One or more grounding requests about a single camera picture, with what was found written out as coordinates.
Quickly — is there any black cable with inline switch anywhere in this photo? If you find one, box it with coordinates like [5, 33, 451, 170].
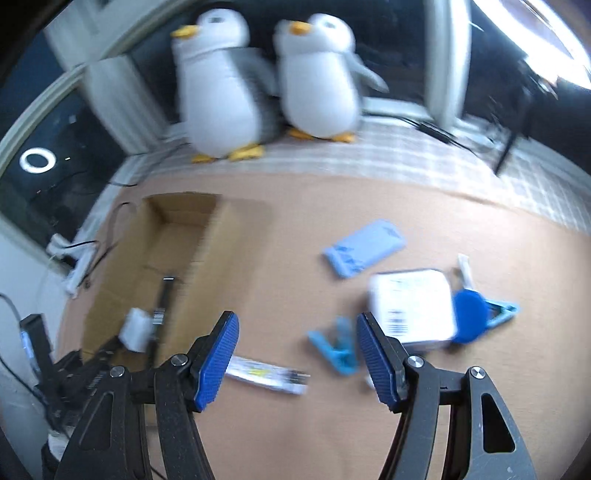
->
[402, 117, 481, 153]

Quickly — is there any blue clip with white sticker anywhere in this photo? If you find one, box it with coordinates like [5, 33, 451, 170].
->
[482, 299, 522, 329]

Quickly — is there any small white stick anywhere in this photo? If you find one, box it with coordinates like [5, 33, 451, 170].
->
[457, 255, 476, 291]

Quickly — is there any light blue phone stand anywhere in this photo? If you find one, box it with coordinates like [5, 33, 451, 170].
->
[322, 219, 407, 279]

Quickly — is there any ring light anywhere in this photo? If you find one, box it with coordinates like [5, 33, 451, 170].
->
[471, 0, 591, 86]

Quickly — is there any thin black cable loop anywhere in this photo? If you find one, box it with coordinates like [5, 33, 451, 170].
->
[85, 200, 139, 289]

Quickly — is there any blue round disc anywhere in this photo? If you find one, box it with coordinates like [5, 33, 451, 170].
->
[452, 290, 489, 344]

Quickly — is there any black pen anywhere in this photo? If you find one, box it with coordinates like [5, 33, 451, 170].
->
[148, 276, 176, 356]

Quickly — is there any small penguin plush toy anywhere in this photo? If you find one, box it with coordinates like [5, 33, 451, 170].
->
[272, 13, 391, 144]

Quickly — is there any thick black cable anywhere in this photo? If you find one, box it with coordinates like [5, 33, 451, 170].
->
[0, 293, 24, 326]

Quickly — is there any white power adapter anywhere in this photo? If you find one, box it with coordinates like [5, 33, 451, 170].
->
[121, 308, 155, 352]

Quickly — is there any white labelled packet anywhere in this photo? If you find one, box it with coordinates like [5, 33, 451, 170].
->
[368, 269, 459, 349]

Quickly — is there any white window frame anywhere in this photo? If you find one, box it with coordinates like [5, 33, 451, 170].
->
[0, 0, 472, 241]

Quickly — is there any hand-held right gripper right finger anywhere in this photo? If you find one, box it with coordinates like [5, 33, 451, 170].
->
[356, 311, 539, 480]

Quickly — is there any large penguin plush toy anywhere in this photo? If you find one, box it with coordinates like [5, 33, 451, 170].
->
[171, 9, 280, 164]

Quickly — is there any white plaid cloth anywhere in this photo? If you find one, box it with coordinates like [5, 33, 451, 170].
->
[113, 115, 591, 241]

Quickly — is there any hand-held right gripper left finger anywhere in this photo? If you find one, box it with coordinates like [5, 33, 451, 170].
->
[55, 311, 241, 480]

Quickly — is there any light blue clothes peg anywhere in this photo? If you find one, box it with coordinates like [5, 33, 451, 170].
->
[308, 316, 358, 376]

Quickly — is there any white tube with printed label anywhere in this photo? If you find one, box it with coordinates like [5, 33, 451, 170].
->
[226, 354, 309, 396]

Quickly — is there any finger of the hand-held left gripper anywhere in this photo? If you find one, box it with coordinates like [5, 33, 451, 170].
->
[90, 336, 126, 368]

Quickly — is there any cardboard box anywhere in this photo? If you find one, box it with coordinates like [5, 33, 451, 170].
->
[85, 191, 273, 370]

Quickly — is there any black tripod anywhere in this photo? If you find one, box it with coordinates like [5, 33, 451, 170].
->
[494, 55, 559, 178]

